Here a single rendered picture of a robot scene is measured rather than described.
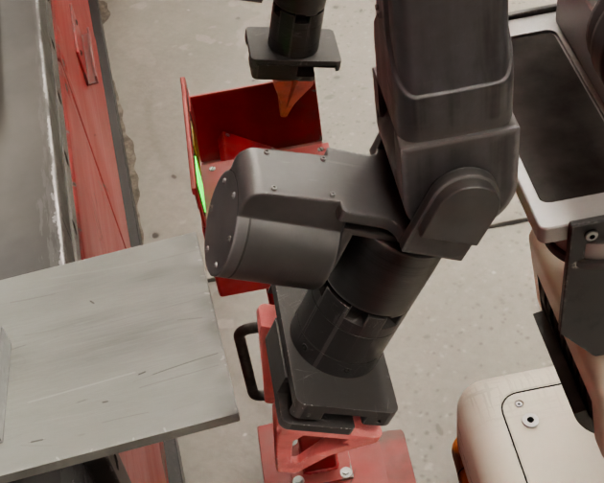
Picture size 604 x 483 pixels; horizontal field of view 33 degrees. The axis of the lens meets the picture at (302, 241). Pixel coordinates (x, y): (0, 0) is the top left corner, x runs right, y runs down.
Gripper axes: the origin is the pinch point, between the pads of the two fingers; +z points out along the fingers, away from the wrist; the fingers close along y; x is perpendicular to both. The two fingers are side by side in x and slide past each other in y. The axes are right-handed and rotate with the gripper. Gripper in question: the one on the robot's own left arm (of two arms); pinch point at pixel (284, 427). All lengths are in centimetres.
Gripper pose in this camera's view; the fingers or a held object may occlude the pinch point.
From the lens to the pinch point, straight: 69.6
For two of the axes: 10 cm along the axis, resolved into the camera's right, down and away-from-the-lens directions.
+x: 9.3, 1.4, 3.5
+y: 1.5, 7.0, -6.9
